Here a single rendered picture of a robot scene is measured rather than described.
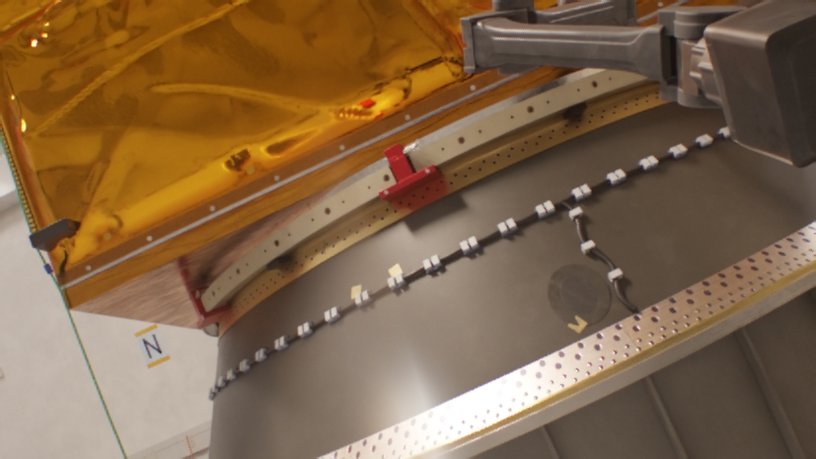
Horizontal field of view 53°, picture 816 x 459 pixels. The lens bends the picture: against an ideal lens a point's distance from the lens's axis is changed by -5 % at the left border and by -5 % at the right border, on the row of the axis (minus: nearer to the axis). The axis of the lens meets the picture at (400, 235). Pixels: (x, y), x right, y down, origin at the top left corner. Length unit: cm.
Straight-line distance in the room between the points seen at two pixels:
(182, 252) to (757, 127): 136
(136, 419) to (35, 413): 95
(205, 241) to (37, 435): 628
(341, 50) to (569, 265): 68
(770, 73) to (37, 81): 168
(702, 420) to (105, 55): 145
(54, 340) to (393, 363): 650
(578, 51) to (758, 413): 79
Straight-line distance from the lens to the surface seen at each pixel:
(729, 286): 160
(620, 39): 101
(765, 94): 78
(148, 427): 767
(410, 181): 173
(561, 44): 107
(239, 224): 187
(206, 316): 221
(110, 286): 195
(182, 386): 756
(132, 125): 194
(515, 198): 171
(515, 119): 177
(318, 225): 183
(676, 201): 172
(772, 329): 162
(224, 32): 195
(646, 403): 152
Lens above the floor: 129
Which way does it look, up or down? 9 degrees up
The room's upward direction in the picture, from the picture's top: 25 degrees counter-clockwise
